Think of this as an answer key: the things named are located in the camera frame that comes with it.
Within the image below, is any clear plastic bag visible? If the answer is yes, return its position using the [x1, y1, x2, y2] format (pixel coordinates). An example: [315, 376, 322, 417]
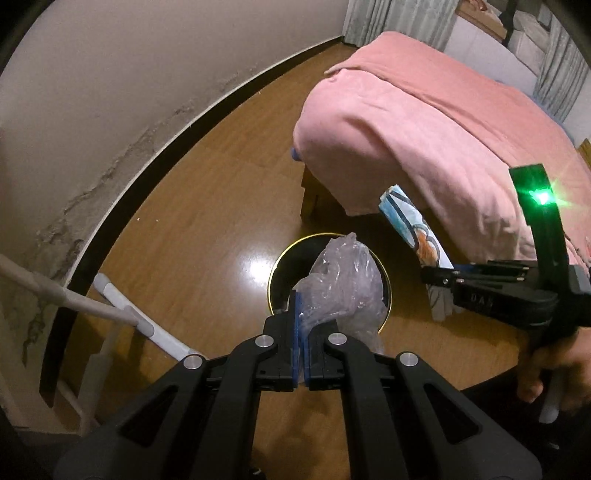
[298, 232, 389, 356]

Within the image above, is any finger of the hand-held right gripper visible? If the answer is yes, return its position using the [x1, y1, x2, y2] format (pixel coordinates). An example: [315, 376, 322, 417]
[419, 265, 529, 291]
[462, 260, 532, 273]

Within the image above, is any white tube rack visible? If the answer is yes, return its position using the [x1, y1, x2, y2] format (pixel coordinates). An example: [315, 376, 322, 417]
[0, 251, 206, 432]

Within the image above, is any person's right hand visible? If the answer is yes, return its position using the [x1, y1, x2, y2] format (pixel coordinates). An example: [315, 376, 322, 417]
[516, 330, 591, 414]

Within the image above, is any black gold-rimmed trash bin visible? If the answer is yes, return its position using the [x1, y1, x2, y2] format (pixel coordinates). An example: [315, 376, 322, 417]
[267, 233, 393, 337]

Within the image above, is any patterned grey curtain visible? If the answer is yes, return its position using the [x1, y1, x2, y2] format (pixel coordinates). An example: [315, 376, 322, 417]
[344, 0, 462, 51]
[533, 18, 589, 123]

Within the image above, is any pink blanket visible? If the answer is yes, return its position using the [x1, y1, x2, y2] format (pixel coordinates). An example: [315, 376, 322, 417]
[293, 31, 591, 266]

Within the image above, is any wooden bed frame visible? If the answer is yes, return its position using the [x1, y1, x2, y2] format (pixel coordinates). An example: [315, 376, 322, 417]
[300, 164, 352, 220]

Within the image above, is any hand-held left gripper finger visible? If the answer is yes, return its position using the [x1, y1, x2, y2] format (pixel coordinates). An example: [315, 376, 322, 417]
[302, 318, 542, 480]
[54, 288, 303, 480]

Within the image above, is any blue orange printed packet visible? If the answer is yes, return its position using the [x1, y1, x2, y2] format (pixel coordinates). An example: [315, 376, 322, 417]
[379, 185, 455, 321]

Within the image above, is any window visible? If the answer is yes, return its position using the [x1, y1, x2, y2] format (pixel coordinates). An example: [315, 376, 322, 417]
[455, 0, 555, 77]

